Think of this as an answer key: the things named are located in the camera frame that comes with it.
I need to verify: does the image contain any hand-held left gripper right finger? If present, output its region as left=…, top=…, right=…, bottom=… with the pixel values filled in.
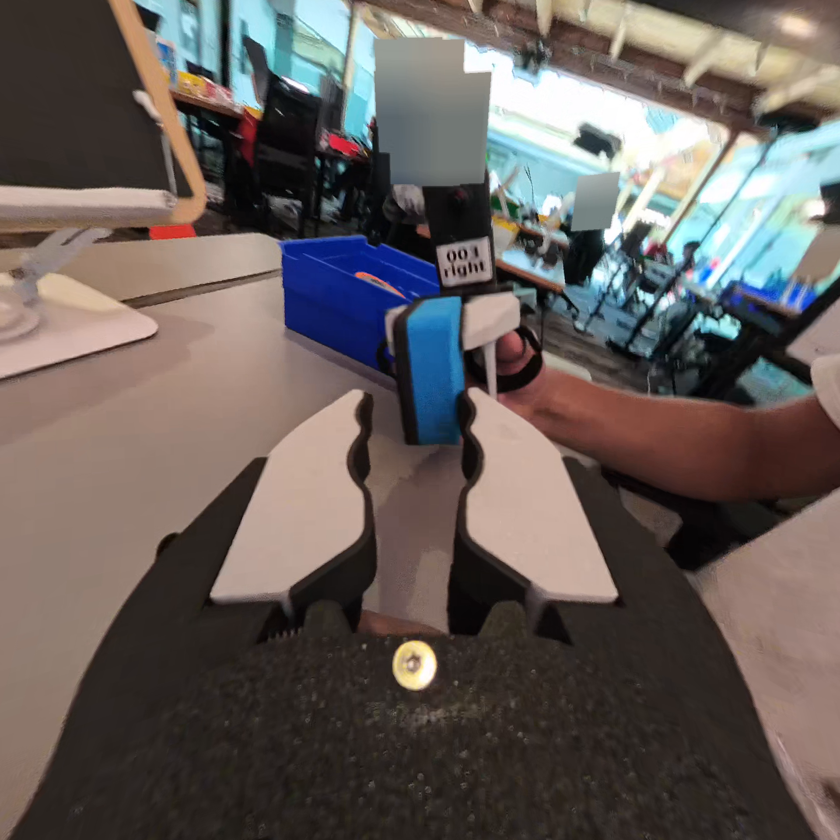
left=449, top=386, right=620, bottom=634

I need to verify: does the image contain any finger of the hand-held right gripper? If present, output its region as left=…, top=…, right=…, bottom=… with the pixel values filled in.
left=384, top=303, right=411, bottom=358
left=461, top=292, right=522, bottom=352

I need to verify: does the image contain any blue plastic bin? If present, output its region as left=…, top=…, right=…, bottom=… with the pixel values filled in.
left=280, top=235, right=442, bottom=374

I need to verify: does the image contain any black board with wooden frame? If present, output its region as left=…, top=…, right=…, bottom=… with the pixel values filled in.
left=0, top=0, right=207, bottom=227

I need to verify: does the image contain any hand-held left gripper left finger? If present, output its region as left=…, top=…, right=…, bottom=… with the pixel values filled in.
left=209, top=389, right=379, bottom=621

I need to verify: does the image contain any orange ring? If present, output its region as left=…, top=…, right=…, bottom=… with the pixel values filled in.
left=354, top=270, right=404, bottom=299

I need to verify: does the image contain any black chair armrest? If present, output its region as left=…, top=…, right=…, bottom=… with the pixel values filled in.
left=604, top=469, right=788, bottom=568

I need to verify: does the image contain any black office chair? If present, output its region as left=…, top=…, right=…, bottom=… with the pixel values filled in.
left=564, top=230, right=608, bottom=286
left=252, top=75, right=322, bottom=234

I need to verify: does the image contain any person's right hand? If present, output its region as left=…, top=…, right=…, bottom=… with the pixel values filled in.
left=492, top=331, right=567, bottom=422

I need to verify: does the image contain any wooden work table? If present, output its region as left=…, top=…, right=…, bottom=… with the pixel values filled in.
left=489, top=217, right=568, bottom=293
left=171, top=88, right=263, bottom=122

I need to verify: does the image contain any black hanging light panel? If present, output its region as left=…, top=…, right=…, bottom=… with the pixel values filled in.
left=574, top=125, right=622, bottom=160

